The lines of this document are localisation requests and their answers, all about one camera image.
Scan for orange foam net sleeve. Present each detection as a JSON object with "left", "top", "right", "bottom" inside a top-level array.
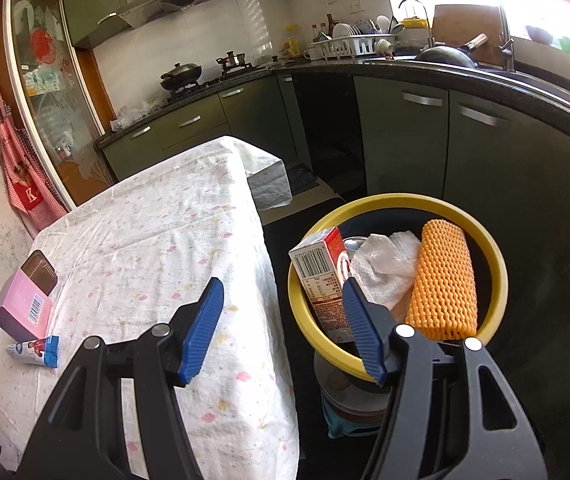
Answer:
[{"left": 405, "top": 219, "right": 478, "bottom": 341}]

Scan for white paper towel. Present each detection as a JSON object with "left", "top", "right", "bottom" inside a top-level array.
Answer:
[{"left": 351, "top": 231, "right": 422, "bottom": 321}]

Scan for red white milk carton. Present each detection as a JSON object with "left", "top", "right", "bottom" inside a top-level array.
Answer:
[{"left": 289, "top": 226, "right": 351, "bottom": 342}]

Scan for red cola can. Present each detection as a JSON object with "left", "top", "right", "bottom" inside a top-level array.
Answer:
[{"left": 343, "top": 236, "right": 367, "bottom": 252}]

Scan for yellow rimmed trash bin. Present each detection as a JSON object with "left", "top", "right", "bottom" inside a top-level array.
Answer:
[{"left": 288, "top": 193, "right": 508, "bottom": 382}]

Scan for green kitchen cabinets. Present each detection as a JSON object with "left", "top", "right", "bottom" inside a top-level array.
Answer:
[{"left": 98, "top": 61, "right": 570, "bottom": 326}]

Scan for chrome kitchen faucet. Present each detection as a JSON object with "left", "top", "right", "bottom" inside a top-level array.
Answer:
[{"left": 492, "top": 0, "right": 539, "bottom": 73}]

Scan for small blue white tube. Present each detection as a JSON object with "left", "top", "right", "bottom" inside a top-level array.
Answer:
[{"left": 6, "top": 335, "right": 59, "bottom": 368}]

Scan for pink purple box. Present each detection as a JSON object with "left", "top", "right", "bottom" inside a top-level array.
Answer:
[{"left": 0, "top": 249, "right": 58, "bottom": 342}]

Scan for floral white tablecloth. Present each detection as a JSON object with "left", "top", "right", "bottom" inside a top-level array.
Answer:
[{"left": 0, "top": 136, "right": 300, "bottom": 479}]

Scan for red checkered apron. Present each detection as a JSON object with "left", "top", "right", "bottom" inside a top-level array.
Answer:
[{"left": 0, "top": 94, "right": 67, "bottom": 232}]

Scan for black pan by sink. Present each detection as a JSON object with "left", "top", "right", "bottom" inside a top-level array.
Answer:
[{"left": 415, "top": 32, "right": 488, "bottom": 68}]

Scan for white dish rack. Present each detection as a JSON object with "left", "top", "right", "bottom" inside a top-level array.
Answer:
[{"left": 303, "top": 15, "right": 404, "bottom": 61}]

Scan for steel pot on stove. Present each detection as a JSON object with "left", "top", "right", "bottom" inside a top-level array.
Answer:
[{"left": 216, "top": 51, "right": 247, "bottom": 73}]

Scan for wooden cutting board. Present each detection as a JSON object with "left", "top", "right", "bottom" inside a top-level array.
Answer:
[{"left": 431, "top": 4, "right": 504, "bottom": 67}]

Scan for glass cabinet door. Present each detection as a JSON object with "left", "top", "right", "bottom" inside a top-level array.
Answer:
[{"left": 2, "top": 0, "right": 114, "bottom": 210}]

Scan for black wok on stove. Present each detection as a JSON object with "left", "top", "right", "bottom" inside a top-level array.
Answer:
[{"left": 160, "top": 63, "right": 202, "bottom": 91}]

